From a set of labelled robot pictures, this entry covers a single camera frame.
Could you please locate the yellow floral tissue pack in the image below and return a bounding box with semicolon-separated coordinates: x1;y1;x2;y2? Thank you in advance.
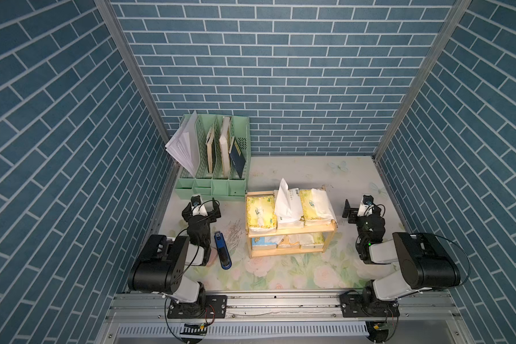
246;195;277;233

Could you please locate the orange beige tissue pack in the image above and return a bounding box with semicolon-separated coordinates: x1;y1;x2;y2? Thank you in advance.
277;234;301;249

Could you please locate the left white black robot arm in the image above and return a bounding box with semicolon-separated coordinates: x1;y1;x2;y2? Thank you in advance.
128;196;222;318

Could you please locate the blue cartoon tissue pack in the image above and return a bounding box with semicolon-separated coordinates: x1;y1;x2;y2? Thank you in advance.
251;236;277;251

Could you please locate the dark blue book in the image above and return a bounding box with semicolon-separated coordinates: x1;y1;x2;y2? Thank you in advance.
229;137;246;179

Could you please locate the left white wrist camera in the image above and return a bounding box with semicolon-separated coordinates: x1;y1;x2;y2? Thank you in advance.
191;194;208;216

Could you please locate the blue stapler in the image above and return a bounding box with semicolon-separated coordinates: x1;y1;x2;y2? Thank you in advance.
214;231;232;270

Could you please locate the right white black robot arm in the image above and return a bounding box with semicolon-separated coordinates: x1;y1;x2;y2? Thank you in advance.
339;195;461;318

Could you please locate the green plastic file organizer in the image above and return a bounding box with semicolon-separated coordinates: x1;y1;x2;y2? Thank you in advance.
166;112;252;202

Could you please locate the green circuit board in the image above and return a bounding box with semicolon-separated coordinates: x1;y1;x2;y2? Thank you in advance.
180;324;208;336

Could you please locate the white paper stack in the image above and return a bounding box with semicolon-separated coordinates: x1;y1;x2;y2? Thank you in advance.
165;111;200;178

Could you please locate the white yellow book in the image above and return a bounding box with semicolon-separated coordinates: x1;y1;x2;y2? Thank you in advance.
219;116;231;179

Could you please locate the yellow white tissue pack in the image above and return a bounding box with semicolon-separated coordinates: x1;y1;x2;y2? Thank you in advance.
300;189;336;226
298;232;325;249

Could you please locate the thin beige book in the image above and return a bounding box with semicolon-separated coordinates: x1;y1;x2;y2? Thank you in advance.
206;127;216;174

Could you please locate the wooden two-tier shelf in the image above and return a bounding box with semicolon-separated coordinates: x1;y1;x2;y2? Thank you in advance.
245;191;338;258

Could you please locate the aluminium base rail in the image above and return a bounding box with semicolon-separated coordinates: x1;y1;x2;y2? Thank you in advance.
96;290;473;343

